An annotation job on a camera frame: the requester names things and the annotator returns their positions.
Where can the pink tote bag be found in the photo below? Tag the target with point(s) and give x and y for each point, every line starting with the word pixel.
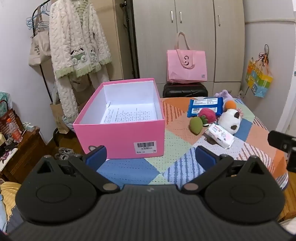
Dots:
pixel 185 67

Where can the brown paper bag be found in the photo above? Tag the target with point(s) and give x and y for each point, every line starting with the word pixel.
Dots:
pixel 57 115

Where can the black clothes rack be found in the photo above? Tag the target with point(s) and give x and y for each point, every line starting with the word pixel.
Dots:
pixel 46 85

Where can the brown woven basket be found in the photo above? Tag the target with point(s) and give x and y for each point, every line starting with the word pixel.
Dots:
pixel 7 122

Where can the pink floral cloth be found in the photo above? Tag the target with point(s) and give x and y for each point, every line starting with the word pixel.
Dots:
pixel 241 112

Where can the white patched plush animal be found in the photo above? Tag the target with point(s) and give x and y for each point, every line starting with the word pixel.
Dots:
pixel 227 122

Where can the colourful paper gift bag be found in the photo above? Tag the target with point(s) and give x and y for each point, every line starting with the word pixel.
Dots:
pixel 257 81

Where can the orange plush ball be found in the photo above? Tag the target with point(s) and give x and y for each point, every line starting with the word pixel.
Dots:
pixel 230 105

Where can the pink plush fruit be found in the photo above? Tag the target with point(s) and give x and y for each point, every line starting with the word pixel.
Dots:
pixel 208 114

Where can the white door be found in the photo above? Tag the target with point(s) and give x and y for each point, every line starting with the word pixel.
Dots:
pixel 289 104

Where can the pink cardboard box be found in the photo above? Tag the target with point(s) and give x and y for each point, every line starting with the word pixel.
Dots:
pixel 115 134

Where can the brown cloth bag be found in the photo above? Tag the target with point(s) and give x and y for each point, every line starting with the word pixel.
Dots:
pixel 81 89

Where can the black tripod pole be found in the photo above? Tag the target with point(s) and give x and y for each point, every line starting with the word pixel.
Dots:
pixel 130 46

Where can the teal patterned bag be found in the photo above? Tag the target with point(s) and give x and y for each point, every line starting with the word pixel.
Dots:
pixel 4 104

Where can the wooden nightstand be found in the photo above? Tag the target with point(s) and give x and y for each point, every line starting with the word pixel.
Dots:
pixel 27 153

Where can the black suitcase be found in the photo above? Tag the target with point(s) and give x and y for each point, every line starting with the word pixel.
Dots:
pixel 185 90

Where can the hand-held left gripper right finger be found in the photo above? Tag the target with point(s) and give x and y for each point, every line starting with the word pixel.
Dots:
pixel 204 158

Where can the orange drink bottle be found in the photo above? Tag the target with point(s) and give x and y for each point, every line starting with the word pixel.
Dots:
pixel 15 132

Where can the grey sneaker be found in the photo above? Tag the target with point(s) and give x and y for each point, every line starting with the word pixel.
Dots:
pixel 69 151
pixel 62 156

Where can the patchwork tablecloth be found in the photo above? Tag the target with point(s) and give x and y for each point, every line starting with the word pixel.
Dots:
pixel 178 139

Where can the beige canvas tote bag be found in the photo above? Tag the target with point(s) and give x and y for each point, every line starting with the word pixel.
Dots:
pixel 38 51

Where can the yellow cloth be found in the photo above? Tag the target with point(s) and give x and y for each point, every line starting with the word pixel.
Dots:
pixel 9 197

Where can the purple plush rabbit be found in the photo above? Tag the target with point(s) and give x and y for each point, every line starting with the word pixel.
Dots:
pixel 223 95

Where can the printed paper sheet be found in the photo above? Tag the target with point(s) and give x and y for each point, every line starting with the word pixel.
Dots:
pixel 129 113

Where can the beige upright board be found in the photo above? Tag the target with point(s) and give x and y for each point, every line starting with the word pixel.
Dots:
pixel 115 34

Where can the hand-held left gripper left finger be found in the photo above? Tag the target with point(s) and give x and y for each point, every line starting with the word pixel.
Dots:
pixel 97 155

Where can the white green fuzzy cardigan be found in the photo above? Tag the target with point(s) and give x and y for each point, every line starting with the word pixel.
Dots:
pixel 74 34

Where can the light wood wardrobe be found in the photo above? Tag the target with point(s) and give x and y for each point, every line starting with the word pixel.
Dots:
pixel 196 23

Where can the blue wet wipes packet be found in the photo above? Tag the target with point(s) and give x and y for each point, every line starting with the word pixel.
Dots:
pixel 203 105

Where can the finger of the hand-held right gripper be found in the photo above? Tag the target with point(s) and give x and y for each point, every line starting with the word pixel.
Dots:
pixel 279 139

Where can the green plush fruit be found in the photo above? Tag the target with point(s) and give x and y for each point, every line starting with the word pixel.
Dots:
pixel 195 126

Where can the white tissue packet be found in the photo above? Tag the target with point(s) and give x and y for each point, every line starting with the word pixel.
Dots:
pixel 219 135

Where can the white fuzzy pants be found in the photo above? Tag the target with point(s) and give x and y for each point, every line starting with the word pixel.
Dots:
pixel 67 97

